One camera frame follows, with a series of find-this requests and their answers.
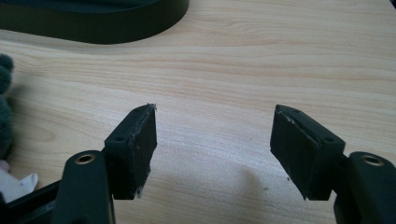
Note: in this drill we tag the black round tray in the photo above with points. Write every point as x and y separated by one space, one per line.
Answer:
93 19

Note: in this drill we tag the dark green plush toy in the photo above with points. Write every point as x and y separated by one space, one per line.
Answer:
5 124

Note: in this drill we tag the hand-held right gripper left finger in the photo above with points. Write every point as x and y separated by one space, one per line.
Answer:
130 155

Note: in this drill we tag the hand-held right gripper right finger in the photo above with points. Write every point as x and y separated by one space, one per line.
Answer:
306 155

